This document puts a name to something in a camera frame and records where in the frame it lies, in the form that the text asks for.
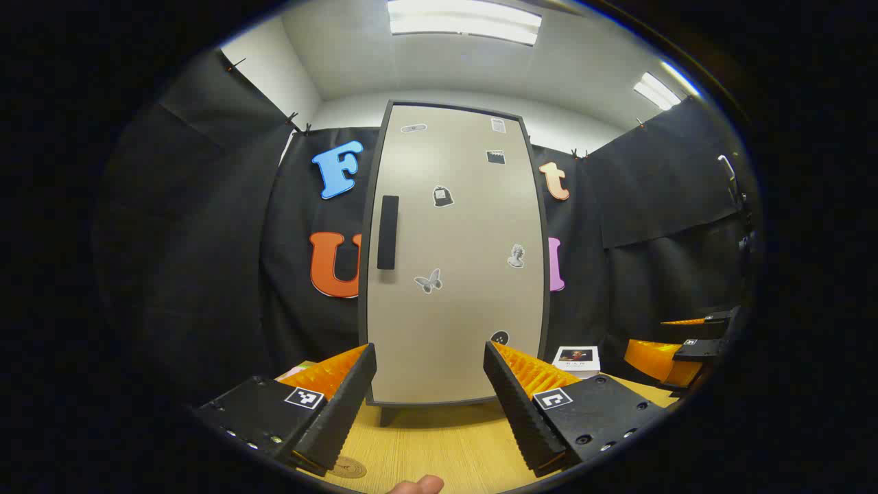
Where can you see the black backdrop cloth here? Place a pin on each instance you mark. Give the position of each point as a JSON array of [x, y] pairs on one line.
[[206, 240]]

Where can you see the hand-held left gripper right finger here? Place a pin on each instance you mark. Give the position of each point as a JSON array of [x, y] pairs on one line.
[[521, 412]]

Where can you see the stack of books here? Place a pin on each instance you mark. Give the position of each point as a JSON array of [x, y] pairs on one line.
[[576, 360]]

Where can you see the beige cabinet door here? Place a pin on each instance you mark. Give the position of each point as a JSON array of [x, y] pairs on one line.
[[466, 309]]

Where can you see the ceiling light panel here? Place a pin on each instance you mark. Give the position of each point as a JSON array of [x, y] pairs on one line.
[[656, 90], [463, 20]]

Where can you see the pink plush toy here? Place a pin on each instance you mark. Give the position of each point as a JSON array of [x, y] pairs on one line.
[[296, 371]]

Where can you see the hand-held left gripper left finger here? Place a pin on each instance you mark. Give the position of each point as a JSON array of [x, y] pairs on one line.
[[343, 412]]

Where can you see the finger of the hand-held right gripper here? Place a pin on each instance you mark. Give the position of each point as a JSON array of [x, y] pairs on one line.
[[696, 351], [717, 318]]

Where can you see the round wooden coaster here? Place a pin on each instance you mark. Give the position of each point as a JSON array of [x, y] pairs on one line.
[[348, 468]]

